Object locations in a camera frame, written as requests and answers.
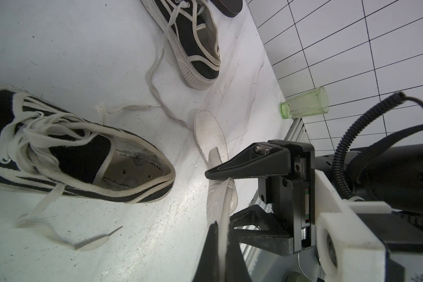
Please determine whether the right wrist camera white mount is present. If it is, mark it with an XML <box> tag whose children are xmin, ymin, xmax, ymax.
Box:
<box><xmin>313</xmin><ymin>170</ymin><xmax>406</xmax><ymax>282</ymax></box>

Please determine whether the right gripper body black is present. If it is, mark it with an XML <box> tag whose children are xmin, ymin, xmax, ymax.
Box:
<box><xmin>258</xmin><ymin>140</ymin><xmax>316</xmax><ymax>254</ymax></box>

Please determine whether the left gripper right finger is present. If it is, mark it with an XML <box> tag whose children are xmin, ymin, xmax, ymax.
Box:
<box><xmin>225</xmin><ymin>227</ymin><xmax>251</xmax><ymax>282</ymax></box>

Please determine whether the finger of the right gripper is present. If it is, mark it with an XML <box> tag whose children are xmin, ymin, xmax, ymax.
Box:
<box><xmin>230</xmin><ymin>205</ymin><xmax>294</xmax><ymax>257</ymax></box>
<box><xmin>205</xmin><ymin>141</ymin><xmax>292</xmax><ymax>180</ymax></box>

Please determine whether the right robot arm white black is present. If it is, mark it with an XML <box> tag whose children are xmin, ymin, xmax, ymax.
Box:
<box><xmin>205</xmin><ymin>92</ymin><xmax>423</xmax><ymax>256</ymax></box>

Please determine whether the black white sneaker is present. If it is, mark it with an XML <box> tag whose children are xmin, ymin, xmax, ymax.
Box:
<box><xmin>0</xmin><ymin>83</ymin><xmax>176</xmax><ymax>251</ymax></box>
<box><xmin>142</xmin><ymin>0</ymin><xmax>221</xmax><ymax>128</ymax></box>

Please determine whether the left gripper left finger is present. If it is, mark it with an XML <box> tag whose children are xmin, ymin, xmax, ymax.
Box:
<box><xmin>193</xmin><ymin>223</ymin><xmax>219</xmax><ymax>282</ymax></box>

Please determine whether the green plastic cup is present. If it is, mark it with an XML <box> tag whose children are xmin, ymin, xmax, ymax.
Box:
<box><xmin>280</xmin><ymin>86</ymin><xmax>329</xmax><ymax>119</ymax></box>

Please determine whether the white insole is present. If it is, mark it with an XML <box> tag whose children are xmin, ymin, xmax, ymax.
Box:
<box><xmin>206</xmin><ymin>147</ymin><xmax>239</xmax><ymax>255</ymax></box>
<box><xmin>194</xmin><ymin>110</ymin><xmax>229</xmax><ymax>163</ymax></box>

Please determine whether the aluminium rail frame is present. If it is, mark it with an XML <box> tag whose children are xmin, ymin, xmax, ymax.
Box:
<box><xmin>241</xmin><ymin>119</ymin><xmax>316</xmax><ymax>282</ymax></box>

